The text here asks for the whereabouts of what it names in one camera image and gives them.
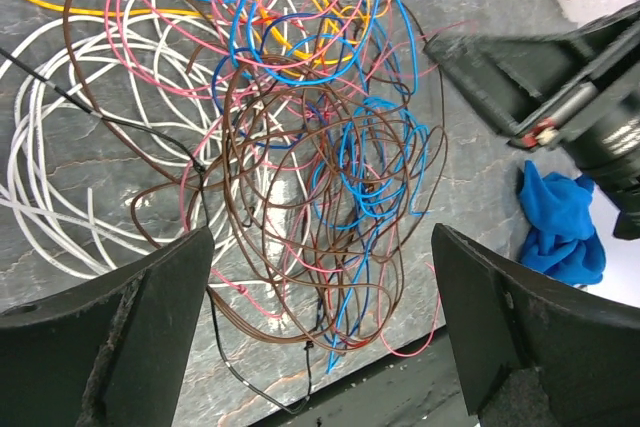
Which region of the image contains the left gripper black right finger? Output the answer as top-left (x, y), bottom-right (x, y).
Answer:
top-left (431, 223), bottom-right (639, 426)

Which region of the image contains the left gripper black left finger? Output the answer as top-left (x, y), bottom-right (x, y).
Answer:
top-left (1, 227), bottom-right (214, 426)

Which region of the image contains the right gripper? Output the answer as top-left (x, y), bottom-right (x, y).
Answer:
top-left (423, 1), bottom-right (640, 168)

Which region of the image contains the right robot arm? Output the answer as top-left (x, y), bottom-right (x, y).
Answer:
top-left (425, 3), bottom-right (639, 240)

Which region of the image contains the blue fleece cloth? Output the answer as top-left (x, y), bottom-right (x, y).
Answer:
top-left (518, 160), bottom-right (606, 286)

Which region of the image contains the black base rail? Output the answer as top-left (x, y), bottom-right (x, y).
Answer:
top-left (256, 327), bottom-right (478, 427)

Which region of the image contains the pink cable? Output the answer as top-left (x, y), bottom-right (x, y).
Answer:
top-left (102, 0), bottom-right (476, 358)

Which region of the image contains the brown cable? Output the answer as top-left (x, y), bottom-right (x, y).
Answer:
top-left (62, 0), bottom-right (449, 353)

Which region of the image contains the white cable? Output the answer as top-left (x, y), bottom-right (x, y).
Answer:
top-left (0, 0), bottom-right (311, 288)

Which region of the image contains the yellow cable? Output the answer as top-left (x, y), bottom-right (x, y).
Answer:
top-left (0, 0), bottom-right (401, 83)

